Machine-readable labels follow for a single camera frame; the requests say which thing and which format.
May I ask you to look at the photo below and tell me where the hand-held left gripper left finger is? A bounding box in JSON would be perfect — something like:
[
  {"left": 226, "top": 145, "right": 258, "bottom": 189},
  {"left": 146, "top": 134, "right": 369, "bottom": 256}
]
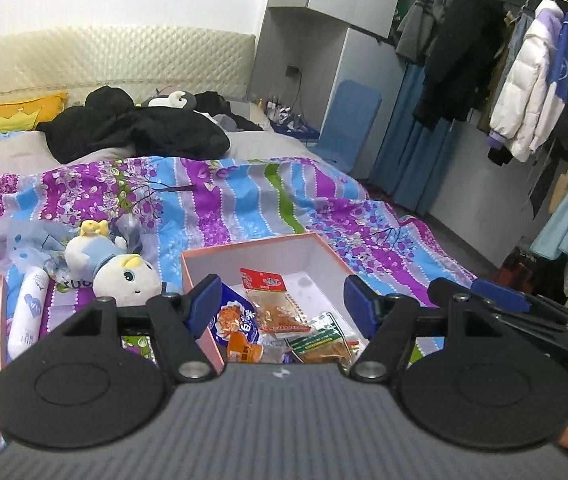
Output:
[{"left": 46, "top": 274, "right": 225, "bottom": 382}]

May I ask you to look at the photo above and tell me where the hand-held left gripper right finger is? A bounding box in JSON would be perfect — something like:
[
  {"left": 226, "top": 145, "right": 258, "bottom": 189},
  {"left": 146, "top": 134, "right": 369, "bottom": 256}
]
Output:
[{"left": 344, "top": 275, "right": 516, "bottom": 382}]

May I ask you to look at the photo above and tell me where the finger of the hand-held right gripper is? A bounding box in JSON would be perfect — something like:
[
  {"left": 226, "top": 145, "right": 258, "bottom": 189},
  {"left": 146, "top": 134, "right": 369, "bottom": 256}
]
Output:
[
  {"left": 427, "top": 277, "right": 568, "bottom": 344},
  {"left": 471, "top": 278, "right": 568, "bottom": 327}
]

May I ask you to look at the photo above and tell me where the blue snack packet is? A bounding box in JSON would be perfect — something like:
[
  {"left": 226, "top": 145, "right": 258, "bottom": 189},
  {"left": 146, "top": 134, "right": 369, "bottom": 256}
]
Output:
[{"left": 211, "top": 282, "right": 258, "bottom": 347}]

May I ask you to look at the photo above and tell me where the green label snack packet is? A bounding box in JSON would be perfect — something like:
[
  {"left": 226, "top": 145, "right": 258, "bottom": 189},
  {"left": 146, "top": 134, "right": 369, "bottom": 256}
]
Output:
[{"left": 286, "top": 312, "right": 361, "bottom": 365}]

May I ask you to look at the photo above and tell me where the orange snack packet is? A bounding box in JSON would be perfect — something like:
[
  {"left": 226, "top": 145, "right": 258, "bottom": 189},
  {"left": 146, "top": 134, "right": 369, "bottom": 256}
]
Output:
[{"left": 226, "top": 332, "right": 265, "bottom": 364}]

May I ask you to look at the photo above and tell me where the pink cardboard box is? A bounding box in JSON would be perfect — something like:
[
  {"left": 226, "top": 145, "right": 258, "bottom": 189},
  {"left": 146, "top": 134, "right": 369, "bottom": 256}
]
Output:
[{"left": 180, "top": 232, "right": 396, "bottom": 367}]

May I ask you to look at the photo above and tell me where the red label clear snack packet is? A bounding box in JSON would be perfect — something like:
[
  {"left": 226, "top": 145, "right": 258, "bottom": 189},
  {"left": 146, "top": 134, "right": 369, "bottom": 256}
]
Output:
[{"left": 240, "top": 267, "right": 313, "bottom": 339}]

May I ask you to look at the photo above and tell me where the dark red bag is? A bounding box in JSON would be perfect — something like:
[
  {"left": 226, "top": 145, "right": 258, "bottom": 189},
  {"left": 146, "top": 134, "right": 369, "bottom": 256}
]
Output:
[{"left": 496, "top": 245, "right": 566, "bottom": 302}]

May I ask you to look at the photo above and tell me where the white and blue plush toy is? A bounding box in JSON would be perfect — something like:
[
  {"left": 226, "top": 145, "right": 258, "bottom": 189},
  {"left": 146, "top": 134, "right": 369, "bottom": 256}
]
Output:
[{"left": 64, "top": 219, "right": 168, "bottom": 309}]

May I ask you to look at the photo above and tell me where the purple floral striped blanket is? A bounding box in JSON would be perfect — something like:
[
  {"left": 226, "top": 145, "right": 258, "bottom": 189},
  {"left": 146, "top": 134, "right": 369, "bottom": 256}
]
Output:
[{"left": 0, "top": 156, "right": 478, "bottom": 462}]

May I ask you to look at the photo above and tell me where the blue curtain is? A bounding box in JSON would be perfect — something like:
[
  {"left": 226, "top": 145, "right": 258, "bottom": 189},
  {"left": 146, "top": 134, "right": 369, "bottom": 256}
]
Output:
[{"left": 368, "top": 62, "right": 461, "bottom": 219}]

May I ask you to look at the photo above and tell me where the grey bed sheet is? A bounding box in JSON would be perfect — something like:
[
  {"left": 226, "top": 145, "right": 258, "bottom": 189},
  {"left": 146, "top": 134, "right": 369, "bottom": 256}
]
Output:
[{"left": 0, "top": 124, "right": 326, "bottom": 172}]

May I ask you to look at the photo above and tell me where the white lotion bottle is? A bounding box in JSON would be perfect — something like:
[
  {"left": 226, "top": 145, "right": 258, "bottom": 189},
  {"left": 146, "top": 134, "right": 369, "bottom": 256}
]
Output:
[{"left": 6, "top": 265, "right": 50, "bottom": 361}]

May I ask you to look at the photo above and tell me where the blue chair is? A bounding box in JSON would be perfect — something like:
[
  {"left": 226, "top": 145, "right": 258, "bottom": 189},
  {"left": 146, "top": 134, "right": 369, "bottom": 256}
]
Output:
[{"left": 311, "top": 79, "right": 383, "bottom": 177}]

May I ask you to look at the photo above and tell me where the black jacket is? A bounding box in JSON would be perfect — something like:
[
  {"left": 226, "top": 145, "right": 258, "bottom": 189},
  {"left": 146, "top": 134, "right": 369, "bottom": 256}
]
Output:
[{"left": 36, "top": 86, "right": 231, "bottom": 165}]

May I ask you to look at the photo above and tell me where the white puffer jacket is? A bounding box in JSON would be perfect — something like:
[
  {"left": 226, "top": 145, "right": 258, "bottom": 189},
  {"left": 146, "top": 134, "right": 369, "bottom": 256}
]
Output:
[{"left": 486, "top": 0, "right": 568, "bottom": 164}]

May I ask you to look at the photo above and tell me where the dark grey clothes heap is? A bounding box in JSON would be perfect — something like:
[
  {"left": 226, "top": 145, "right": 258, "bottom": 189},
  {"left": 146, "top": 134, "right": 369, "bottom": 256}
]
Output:
[{"left": 194, "top": 90, "right": 266, "bottom": 132}]

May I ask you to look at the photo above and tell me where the row of small bottles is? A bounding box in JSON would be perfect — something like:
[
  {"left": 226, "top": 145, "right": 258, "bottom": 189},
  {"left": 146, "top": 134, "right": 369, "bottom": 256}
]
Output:
[{"left": 259, "top": 95, "right": 323, "bottom": 142}]

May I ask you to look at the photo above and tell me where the black and white penguin plush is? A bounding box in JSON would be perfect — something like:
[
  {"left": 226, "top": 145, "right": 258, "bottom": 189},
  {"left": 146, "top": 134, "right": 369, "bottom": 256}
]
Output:
[{"left": 141, "top": 89, "right": 198, "bottom": 111}]

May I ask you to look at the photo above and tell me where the black hanging coat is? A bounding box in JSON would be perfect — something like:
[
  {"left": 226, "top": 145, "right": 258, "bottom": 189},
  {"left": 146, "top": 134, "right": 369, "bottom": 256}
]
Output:
[{"left": 411, "top": 0, "right": 508, "bottom": 132}]

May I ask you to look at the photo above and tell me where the cream quilted headboard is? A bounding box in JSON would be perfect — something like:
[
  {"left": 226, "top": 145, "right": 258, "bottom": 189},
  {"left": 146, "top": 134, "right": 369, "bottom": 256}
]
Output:
[{"left": 0, "top": 24, "right": 257, "bottom": 106}]

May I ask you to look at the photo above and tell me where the yellow pillow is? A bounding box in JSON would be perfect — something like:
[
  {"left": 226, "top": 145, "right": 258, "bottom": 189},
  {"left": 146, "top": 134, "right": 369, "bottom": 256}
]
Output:
[{"left": 0, "top": 91, "right": 69, "bottom": 134}]

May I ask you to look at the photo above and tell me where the grey hanging coat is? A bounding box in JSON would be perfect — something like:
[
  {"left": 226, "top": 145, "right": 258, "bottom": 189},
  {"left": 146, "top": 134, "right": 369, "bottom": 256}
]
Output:
[{"left": 394, "top": 0, "right": 456, "bottom": 66}]

